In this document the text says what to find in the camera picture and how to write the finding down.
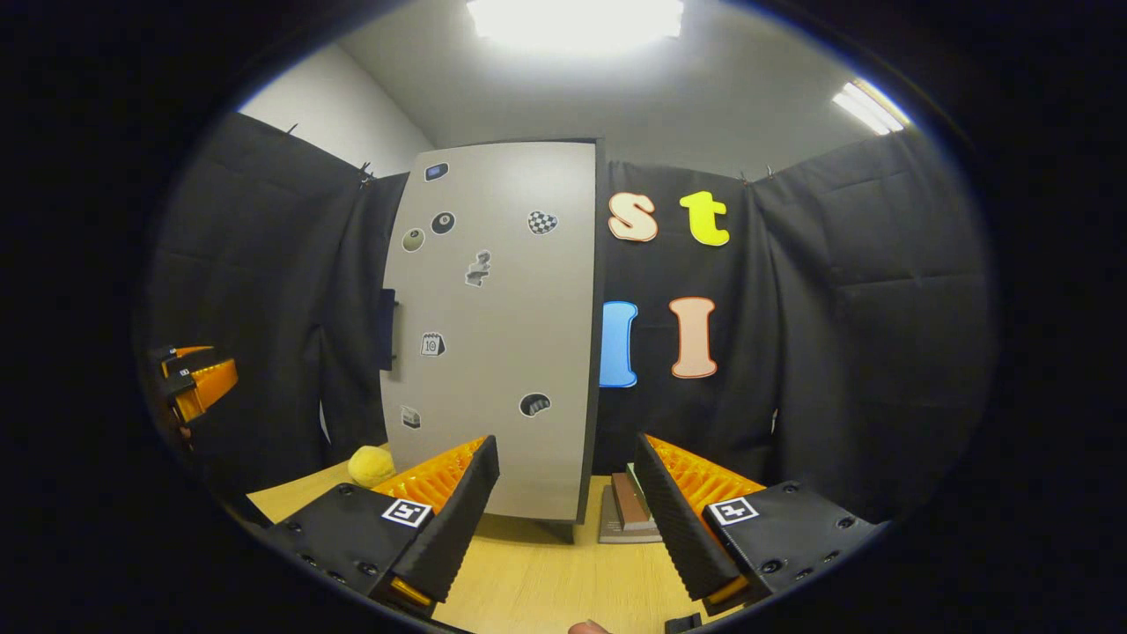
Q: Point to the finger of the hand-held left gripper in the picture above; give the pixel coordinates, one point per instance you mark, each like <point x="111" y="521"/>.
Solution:
<point x="189" y="351"/>
<point x="211" y="387"/>

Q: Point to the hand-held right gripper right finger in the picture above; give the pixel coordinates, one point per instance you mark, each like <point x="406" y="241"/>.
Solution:
<point x="673" y="528"/>

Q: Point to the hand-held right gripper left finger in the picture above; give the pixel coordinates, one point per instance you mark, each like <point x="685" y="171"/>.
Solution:
<point x="458" y="519"/>

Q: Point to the grey cabinet door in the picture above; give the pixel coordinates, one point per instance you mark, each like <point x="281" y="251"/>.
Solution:
<point x="502" y="335"/>

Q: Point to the green book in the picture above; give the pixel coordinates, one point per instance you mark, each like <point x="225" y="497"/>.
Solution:
<point x="637" y="493"/>

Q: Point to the brown book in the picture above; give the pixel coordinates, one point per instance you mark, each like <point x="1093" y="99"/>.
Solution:
<point x="627" y="506"/>

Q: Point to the grey book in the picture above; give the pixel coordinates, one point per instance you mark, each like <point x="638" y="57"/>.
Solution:
<point x="616" y="535"/>

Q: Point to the yellow potato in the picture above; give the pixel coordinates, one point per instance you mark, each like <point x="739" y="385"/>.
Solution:
<point x="371" y="466"/>

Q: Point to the black backdrop cloth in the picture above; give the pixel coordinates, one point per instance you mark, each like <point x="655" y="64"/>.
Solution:
<point x="863" y="335"/>

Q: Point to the narrow ceiling light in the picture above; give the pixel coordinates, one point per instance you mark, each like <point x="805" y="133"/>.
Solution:
<point x="867" y="107"/>

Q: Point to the large ceiling light panel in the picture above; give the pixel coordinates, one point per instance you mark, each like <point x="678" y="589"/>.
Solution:
<point x="577" y="18"/>

